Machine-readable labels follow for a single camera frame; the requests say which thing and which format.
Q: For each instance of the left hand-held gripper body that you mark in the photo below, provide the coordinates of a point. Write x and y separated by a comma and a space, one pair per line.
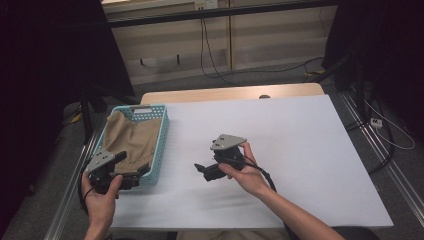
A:
100, 163

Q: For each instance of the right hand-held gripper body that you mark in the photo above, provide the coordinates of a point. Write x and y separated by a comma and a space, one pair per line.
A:
228, 143

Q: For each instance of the khaki pants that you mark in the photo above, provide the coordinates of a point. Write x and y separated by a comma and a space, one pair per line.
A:
133, 140

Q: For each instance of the light blue perforated plastic basket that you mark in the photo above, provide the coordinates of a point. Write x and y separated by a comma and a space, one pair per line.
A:
160, 143

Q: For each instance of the person's right hand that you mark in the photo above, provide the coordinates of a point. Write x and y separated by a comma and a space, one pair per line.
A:
250, 180

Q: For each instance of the person's left hand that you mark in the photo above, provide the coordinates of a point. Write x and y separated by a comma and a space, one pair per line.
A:
100, 206

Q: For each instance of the wooden table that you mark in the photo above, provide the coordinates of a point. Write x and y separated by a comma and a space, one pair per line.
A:
216, 93

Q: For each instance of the black tripod stand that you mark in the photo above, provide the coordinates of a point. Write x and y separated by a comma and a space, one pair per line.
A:
87, 110

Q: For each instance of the white table cover sheet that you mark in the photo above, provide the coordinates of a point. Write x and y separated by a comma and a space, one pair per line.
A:
283, 160

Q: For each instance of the black curtain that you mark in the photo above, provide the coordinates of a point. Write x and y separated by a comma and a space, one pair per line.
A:
383, 50
43, 83

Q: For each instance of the black horizontal bar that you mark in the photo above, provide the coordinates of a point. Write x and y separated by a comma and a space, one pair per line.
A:
216, 14

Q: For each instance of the black metal stand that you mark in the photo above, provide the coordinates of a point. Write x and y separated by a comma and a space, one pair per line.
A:
350, 76

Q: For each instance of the white power strip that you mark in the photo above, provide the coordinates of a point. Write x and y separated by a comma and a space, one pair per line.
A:
376, 123

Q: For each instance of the aluminium floor rail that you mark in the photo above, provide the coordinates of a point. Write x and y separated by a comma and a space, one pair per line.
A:
383, 153
70, 193

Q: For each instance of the white wall socket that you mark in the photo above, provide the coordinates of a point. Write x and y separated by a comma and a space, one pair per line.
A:
205, 4

